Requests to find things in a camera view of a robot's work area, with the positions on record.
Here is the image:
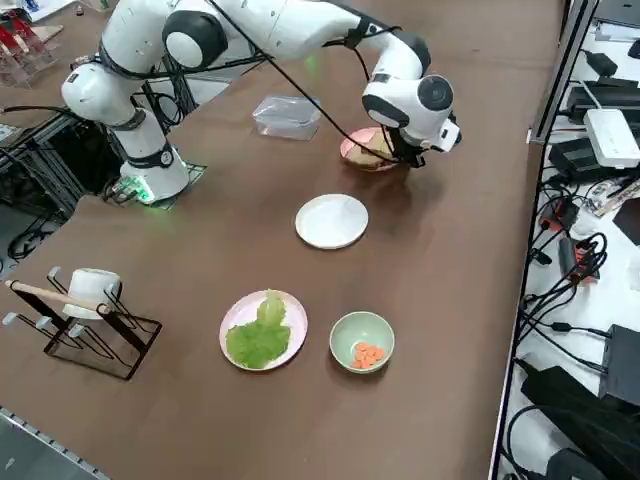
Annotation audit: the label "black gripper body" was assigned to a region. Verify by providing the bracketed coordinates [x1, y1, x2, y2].
[385, 127, 427, 170]

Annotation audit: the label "pale green bowl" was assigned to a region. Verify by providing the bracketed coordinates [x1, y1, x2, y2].
[329, 311, 396, 375]

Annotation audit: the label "orange carrot slices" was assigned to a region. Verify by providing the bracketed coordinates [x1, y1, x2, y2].
[351, 342, 386, 370]

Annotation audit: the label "green lettuce leaf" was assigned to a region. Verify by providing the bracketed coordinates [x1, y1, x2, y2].
[225, 288, 292, 369]

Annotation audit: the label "pink round plate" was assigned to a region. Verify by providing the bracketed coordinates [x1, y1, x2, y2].
[339, 127, 402, 174]

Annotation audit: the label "white round plate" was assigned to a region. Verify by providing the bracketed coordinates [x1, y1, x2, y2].
[294, 193, 370, 250]

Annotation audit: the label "pale pinkish plate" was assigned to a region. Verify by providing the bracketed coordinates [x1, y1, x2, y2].
[218, 289, 309, 372]

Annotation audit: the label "clear plastic container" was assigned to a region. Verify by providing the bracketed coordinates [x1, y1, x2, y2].
[251, 94, 322, 142]

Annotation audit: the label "black power adapter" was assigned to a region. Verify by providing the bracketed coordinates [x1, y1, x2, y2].
[548, 137, 601, 182]

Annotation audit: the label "white power strip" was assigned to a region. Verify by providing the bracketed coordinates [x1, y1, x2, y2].
[583, 108, 640, 169]

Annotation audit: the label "black box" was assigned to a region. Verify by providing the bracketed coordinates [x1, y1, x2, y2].
[599, 323, 640, 406]

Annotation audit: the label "black bag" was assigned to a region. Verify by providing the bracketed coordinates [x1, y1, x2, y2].
[519, 364, 640, 480]

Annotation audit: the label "white cup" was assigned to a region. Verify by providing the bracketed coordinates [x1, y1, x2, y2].
[62, 268, 123, 321]

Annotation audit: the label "wooden rod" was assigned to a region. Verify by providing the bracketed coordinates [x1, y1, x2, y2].
[4, 279, 112, 314]

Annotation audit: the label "clear acrylic shelf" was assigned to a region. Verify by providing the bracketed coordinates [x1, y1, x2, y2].
[0, 22, 64, 89]

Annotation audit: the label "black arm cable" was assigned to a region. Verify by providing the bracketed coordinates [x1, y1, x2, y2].
[207, 0, 401, 151]

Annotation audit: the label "aluminium table rail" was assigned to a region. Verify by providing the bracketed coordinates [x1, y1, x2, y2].
[528, 0, 599, 146]

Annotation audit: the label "black wire cup rack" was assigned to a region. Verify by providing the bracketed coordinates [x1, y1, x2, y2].
[2, 266, 164, 381]

